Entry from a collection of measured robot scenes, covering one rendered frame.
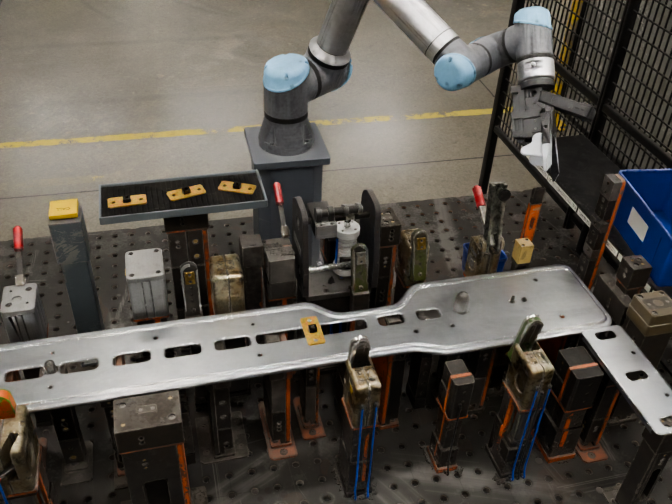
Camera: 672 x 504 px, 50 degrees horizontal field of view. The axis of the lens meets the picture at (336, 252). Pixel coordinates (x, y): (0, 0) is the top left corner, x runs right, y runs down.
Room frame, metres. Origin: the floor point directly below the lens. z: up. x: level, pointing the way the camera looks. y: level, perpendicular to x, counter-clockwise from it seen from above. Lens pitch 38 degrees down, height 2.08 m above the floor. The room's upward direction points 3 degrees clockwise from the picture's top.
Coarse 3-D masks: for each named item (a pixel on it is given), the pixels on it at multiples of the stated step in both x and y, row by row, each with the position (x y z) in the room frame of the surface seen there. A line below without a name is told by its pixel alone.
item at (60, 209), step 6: (54, 204) 1.32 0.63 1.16; (60, 204) 1.32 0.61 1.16; (66, 204) 1.32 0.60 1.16; (72, 204) 1.33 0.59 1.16; (78, 204) 1.34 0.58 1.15; (54, 210) 1.30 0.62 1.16; (60, 210) 1.30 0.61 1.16; (66, 210) 1.30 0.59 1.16; (72, 210) 1.30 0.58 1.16; (54, 216) 1.28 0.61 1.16; (60, 216) 1.28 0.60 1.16; (66, 216) 1.29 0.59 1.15; (72, 216) 1.29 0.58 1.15
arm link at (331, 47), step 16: (336, 0) 1.79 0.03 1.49; (352, 0) 1.76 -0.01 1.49; (368, 0) 1.79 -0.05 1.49; (336, 16) 1.78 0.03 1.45; (352, 16) 1.78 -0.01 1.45; (320, 32) 1.83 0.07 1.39; (336, 32) 1.79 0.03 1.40; (352, 32) 1.80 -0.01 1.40; (320, 48) 1.81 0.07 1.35; (336, 48) 1.80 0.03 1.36; (320, 64) 1.80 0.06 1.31; (336, 64) 1.80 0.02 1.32; (336, 80) 1.82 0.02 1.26
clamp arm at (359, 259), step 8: (352, 248) 1.30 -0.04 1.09; (360, 248) 1.30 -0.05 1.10; (352, 256) 1.29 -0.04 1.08; (360, 256) 1.29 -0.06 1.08; (352, 264) 1.29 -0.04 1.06; (360, 264) 1.28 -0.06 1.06; (352, 272) 1.29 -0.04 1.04; (360, 272) 1.30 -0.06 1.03; (352, 280) 1.28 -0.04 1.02; (360, 280) 1.28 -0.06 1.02; (352, 288) 1.28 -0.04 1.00; (360, 288) 1.27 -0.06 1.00
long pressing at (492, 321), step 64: (192, 320) 1.14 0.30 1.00; (256, 320) 1.15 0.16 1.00; (320, 320) 1.16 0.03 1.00; (448, 320) 1.18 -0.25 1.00; (512, 320) 1.19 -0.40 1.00; (576, 320) 1.20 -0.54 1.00; (0, 384) 0.94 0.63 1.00; (64, 384) 0.95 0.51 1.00; (128, 384) 0.95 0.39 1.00; (192, 384) 0.97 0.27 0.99
